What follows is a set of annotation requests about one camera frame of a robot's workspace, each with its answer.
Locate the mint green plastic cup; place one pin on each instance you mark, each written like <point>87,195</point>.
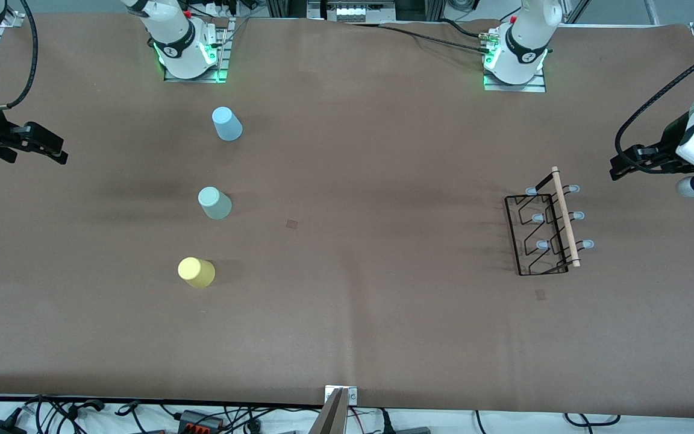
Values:
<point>217,206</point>

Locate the yellow plastic cup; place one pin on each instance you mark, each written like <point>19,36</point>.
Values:
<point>197,272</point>

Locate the black orange connector box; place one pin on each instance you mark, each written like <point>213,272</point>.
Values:
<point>199,421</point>

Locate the black power adapter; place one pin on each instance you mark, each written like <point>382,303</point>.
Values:
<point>0,428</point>

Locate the white power strip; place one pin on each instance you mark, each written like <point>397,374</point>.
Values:
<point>353,12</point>

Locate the black plug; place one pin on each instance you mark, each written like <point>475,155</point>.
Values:
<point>386,422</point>

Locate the grey metal camera pole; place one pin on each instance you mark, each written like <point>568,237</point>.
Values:
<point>330,419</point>

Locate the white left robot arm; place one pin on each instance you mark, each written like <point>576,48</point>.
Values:
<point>525,36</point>

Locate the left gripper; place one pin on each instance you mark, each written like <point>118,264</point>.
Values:
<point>665,144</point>

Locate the dark aluminium frame post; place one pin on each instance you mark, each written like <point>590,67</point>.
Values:
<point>436,9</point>
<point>287,7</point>

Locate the light blue plastic cup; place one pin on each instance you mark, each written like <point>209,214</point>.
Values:
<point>228,125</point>

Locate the white metal bracket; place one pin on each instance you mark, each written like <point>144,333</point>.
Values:
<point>353,396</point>

